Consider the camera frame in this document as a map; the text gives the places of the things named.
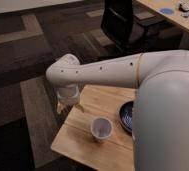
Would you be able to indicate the dark blue patterned bowl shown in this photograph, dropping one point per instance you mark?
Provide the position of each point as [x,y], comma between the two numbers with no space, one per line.
[125,116]

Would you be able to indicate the blue round lid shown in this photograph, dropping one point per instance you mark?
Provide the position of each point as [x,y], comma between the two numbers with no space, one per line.
[166,11]

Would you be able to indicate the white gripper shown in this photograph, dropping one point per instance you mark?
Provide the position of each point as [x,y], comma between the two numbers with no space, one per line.
[69,96]

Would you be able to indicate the black office chair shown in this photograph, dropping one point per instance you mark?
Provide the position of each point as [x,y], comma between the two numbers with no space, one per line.
[121,25]

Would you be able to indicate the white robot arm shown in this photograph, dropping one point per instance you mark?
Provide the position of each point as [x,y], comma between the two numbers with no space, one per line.
[160,128]

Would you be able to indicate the small clutter on desk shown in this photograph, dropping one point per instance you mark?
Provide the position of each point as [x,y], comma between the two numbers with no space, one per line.
[182,6]

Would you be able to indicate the white paper cup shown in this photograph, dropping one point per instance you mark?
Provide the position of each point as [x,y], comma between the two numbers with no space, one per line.
[101,128]

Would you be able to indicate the wooden background desk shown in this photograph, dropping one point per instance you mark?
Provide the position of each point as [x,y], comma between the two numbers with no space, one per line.
[175,18]

